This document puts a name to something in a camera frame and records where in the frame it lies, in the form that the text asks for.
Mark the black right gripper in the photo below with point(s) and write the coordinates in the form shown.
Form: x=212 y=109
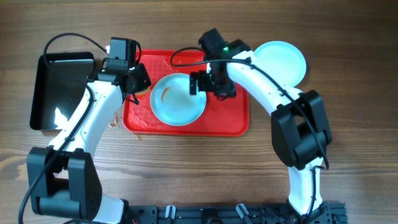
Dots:
x=228 y=91

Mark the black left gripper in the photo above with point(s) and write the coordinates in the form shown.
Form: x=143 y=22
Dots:
x=143 y=81

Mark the orange green scrub sponge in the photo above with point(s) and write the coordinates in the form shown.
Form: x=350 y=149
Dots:
x=142 y=93

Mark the pale green plate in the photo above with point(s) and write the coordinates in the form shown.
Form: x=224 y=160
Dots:
x=283 y=61
x=172 y=103

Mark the pale green plate top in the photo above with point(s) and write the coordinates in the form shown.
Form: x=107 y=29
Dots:
x=283 y=61

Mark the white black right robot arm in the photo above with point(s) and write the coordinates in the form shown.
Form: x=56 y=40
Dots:
x=299 y=127

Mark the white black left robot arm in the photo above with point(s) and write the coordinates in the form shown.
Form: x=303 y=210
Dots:
x=63 y=181

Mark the red plastic tray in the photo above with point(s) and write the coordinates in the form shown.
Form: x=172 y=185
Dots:
x=229 y=117

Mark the black water tray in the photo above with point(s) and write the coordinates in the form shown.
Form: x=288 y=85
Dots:
x=56 y=98

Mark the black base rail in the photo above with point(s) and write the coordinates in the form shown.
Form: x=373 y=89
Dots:
x=278 y=213

